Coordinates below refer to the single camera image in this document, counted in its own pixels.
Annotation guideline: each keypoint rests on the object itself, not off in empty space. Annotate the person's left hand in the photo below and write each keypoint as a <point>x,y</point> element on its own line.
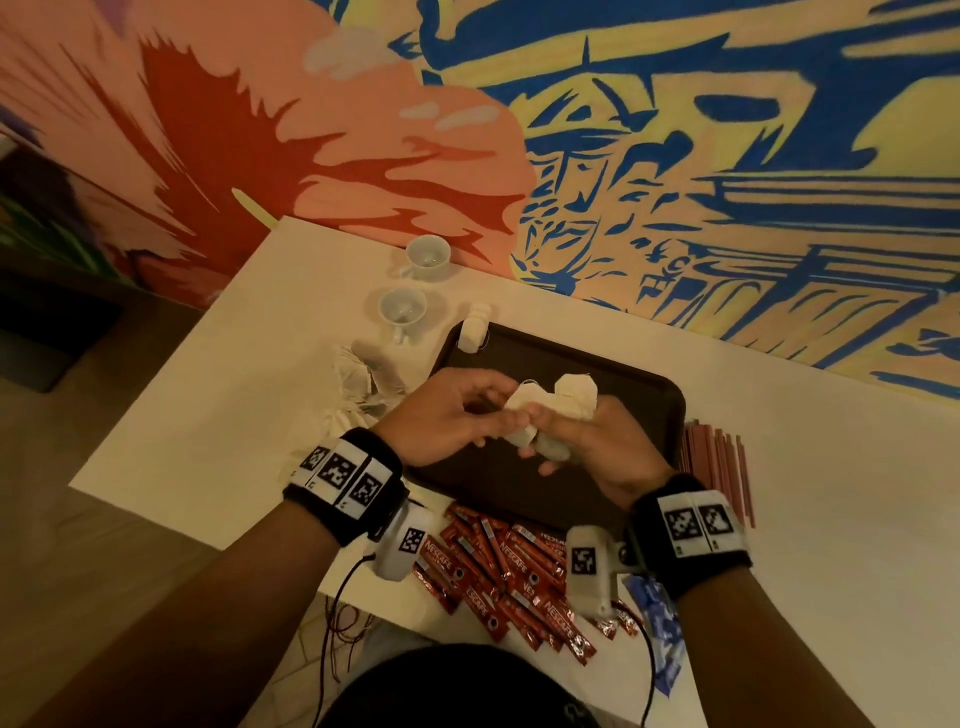
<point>435,417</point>

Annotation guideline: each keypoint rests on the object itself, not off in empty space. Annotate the person's right hand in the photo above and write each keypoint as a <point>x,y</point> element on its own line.
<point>615,450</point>

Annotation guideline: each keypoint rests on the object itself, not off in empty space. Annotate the pile of white tea bags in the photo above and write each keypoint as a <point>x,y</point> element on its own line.
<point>368,387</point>

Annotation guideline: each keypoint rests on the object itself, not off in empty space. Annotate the dark brown tray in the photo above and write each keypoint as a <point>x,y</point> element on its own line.
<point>480,488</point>

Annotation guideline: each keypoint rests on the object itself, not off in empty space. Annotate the pile of red Nescafe sachets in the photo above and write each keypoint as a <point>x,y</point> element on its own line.
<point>503,585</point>

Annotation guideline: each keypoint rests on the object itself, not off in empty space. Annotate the pile of blue sachets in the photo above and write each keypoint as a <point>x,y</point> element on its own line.
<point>657,630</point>

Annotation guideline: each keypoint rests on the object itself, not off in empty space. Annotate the person's left forearm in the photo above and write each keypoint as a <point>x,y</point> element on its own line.
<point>195,630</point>

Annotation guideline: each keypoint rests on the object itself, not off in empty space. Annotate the person's right forearm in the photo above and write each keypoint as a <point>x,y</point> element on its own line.
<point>765,660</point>

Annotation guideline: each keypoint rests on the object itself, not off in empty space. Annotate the person's black shirt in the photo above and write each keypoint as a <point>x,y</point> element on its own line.
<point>465,690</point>

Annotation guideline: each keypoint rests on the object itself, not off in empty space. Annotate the black marker wristband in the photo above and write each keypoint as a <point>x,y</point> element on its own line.
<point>690,528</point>
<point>345,480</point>

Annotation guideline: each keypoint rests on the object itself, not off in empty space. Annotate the small white cup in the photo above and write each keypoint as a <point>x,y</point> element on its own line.
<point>428,255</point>
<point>402,309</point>

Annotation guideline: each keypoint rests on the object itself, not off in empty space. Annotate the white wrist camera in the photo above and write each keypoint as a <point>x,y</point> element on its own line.
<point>402,540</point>
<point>593,567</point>

